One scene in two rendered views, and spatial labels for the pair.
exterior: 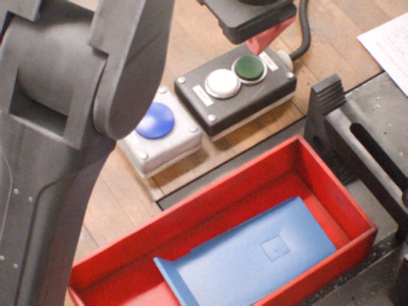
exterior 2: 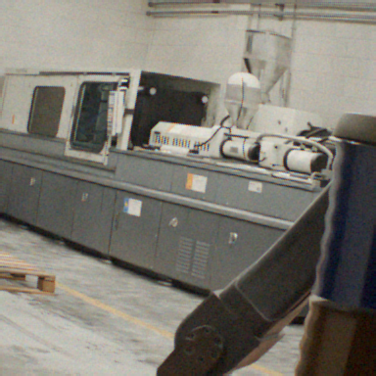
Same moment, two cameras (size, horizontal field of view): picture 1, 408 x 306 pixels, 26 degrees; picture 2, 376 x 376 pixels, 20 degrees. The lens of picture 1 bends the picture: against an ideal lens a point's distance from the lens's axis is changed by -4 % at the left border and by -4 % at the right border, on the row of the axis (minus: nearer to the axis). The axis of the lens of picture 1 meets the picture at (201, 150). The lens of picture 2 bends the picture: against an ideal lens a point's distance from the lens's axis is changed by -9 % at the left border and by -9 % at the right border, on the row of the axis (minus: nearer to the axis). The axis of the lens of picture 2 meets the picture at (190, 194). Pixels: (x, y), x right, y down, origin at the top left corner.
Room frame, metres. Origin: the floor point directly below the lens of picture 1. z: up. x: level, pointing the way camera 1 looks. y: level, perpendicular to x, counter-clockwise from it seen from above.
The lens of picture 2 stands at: (0.05, -0.75, 1.19)
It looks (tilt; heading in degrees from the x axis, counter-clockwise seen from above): 3 degrees down; 84
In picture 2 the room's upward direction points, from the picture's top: 9 degrees clockwise
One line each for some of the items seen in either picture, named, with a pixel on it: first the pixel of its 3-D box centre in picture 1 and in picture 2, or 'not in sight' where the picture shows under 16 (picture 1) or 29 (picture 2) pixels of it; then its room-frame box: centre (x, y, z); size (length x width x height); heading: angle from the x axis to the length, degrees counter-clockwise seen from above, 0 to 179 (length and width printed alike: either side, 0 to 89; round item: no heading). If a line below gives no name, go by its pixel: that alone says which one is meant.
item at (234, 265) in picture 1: (248, 257); not in sight; (0.34, -0.04, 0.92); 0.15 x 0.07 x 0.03; 119
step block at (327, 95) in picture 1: (339, 130); not in sight; (0.46, -0.13, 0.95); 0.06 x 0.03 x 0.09; 33
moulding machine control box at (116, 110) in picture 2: not in sight; (117, 114); (0.28, 8.70, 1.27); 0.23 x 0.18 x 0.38; 29
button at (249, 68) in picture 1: (249, 72); not in sight; (0.54, -0.05, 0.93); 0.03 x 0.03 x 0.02
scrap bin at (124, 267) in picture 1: (221, 265); not in sight; (0.33, -0.02, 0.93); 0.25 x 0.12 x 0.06; 123
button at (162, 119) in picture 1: (154, 123); not in sight; (0.48, 0.05, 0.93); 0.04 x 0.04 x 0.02
